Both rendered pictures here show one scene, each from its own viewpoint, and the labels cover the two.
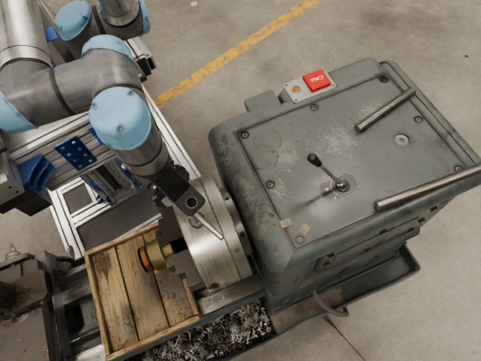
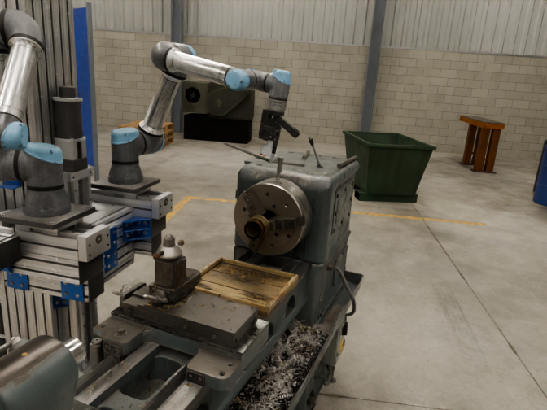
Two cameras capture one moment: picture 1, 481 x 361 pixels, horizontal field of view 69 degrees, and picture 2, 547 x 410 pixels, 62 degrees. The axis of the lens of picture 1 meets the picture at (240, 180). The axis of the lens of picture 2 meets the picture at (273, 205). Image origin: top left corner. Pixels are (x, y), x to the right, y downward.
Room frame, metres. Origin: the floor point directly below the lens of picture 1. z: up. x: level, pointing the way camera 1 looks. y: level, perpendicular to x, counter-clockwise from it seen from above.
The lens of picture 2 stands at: (-0.72, 1.61, 1.68)
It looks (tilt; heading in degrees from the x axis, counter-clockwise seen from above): 16 degrees down; 305
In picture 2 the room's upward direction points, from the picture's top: 4 degrees clockwise
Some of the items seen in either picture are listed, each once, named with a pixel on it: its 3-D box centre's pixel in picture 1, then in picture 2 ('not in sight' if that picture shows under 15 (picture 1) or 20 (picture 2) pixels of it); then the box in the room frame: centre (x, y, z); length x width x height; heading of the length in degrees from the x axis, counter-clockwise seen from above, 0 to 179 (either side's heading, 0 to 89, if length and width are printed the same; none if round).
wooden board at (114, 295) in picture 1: (140, 284); (241, 283); (0.28, 0.38, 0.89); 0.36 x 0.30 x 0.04; 14
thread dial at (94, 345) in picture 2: not in sight; (98, 353); (0.35, 0.96, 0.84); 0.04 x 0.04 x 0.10; 14
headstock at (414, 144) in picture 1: (328, 177); (299, 199); (0.45, -0.26, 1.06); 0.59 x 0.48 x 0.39; 104
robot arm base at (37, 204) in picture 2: not in sight; (46, 197); (0.77, 0.85, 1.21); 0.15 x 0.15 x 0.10
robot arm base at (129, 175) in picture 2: not in sight; (125, 170); (0.96, 0.40, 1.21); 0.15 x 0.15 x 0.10
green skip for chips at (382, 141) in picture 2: not in sight; (382, 166); (1.84, -4.73, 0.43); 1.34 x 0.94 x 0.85; 132
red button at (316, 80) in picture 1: (316, 81); not in sight; (0.67, -0.26, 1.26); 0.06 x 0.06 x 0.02; 14
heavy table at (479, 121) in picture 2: not in sight; (476, 142); (1.44, -8.83, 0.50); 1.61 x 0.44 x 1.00; 120
